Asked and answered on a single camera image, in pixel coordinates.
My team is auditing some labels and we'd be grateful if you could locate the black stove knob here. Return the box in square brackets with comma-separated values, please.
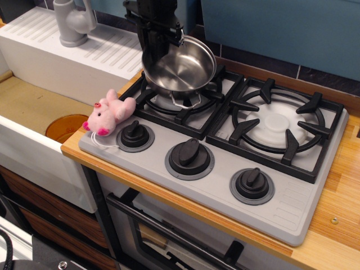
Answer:
[116, 120, 155, 153]
[165, 138, 215, 181]
[229, 168, 275, 206]

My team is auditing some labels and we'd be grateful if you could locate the grey toy faucet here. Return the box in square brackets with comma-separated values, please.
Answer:
[53, 0, 97, 47]

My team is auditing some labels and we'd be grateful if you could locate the black right burner grate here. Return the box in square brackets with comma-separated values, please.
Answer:
[206, 77, 348, 184]

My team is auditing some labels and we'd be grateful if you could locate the black left burner grate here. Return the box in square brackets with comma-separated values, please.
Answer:
[120, 64, 244, 140]

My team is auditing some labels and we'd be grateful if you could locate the black middle stove knob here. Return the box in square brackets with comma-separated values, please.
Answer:
[165, 138, 215, 181]

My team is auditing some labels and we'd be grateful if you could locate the pink stuffed pig toy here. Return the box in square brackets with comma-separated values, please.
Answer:
[82, 89, 136, 136]

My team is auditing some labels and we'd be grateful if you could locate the wooden drawer front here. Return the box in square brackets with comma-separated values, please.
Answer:
[1, 167, 119, 269]

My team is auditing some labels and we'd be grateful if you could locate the white burner cap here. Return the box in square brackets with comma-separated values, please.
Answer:
[245, 102, 308, 148]
[151, 93, 201, 111]

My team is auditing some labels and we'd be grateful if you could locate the stainless steel pan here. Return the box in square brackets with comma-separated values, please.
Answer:
[142, 35, 217, 110]

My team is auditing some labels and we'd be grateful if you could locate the black right stove knob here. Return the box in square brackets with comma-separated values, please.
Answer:
[229, 168, 275, 206]

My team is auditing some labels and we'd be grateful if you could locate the black braided cable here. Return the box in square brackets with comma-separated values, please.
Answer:
[0, 229, 14, 270]

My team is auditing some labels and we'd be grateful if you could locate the oven door with handle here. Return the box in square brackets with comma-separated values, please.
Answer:
[105, 187, 285, 270]

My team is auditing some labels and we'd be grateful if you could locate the black burner grate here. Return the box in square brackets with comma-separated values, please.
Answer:
[206, 77, 348, 184]
[120, 64, 244, 140]

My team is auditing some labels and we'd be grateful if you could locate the white toy sink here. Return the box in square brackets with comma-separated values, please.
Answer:
[1, 7, 142, 213]

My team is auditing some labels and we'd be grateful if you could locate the white left burner cap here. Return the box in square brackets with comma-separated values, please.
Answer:
[151, 93, 201, 111]

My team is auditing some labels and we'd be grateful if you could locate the grey toy stove top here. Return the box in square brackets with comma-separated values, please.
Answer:
[79, 113, 332, 246]

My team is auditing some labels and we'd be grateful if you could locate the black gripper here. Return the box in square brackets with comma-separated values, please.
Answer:
[123, 0, 184, 68]

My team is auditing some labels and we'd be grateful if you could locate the white right burner cap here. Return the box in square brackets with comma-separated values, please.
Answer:
[245, 102, 308, 148]

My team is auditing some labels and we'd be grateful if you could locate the black left stove knob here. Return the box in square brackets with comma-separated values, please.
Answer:
[116, 120, 155, 153]

